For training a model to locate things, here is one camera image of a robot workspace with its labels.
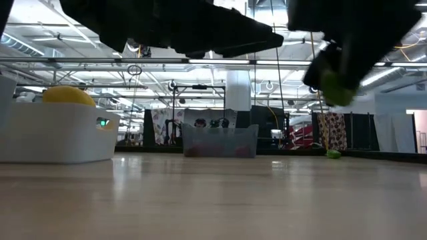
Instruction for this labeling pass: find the black tripod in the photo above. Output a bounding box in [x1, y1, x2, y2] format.
[163, 119, 183, 147]

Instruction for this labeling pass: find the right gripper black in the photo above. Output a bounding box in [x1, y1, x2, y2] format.
[302, 0, 423, 90]

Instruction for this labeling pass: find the red shelving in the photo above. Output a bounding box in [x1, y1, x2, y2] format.
[289, 123, 315, 150]

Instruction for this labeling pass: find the hanging cable ring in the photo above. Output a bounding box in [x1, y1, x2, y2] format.
[127, 64, 143, 77]

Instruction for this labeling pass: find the black partition panel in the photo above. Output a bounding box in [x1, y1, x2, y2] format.
[346, 112, 380, 151]

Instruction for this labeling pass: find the black stand frame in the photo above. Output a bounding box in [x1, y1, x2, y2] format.
[171, 85, 227, 147]

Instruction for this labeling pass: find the white plastic basket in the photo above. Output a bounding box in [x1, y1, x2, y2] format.
[0, 101, 121, 165]

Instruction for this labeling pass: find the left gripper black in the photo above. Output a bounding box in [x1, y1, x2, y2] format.
[99, 0, 273, 59]

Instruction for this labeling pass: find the long horizontal light bar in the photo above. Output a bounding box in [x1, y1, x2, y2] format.
[0, 57, 427, 68]

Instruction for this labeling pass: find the long black cable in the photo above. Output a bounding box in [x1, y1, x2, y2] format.
[275, 48, 285, 111]

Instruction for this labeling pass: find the black cabinet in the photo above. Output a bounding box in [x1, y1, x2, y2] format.
[250, 105, 288, 149]

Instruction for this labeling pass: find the white curtain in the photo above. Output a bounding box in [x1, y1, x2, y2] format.
[372, 93, 417, 154]

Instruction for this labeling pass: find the patterned brown cloth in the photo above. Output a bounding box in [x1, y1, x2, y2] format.
[316, 112, 348, 151]

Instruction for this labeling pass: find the floral curtain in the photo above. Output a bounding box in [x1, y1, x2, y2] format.
[150, 108, 185, 147]

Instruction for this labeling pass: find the white pipe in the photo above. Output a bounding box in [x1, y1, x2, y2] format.
[15, 91, 36, 103]

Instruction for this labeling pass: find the white column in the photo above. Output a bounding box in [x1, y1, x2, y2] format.
[226, 69, 252, 112]

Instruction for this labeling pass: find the silver ventilation duct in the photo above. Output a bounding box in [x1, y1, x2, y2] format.
[358, 55, 427, 98]

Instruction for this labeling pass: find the dark grey translucent basket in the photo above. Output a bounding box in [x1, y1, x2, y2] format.
[181, 123, 260, 159]

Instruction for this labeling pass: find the orange citrus fruit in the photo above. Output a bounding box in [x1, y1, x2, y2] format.
[42, 85, 97, 107]

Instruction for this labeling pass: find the small red pepper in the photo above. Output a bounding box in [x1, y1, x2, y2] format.
[205, 145, 223, 157]

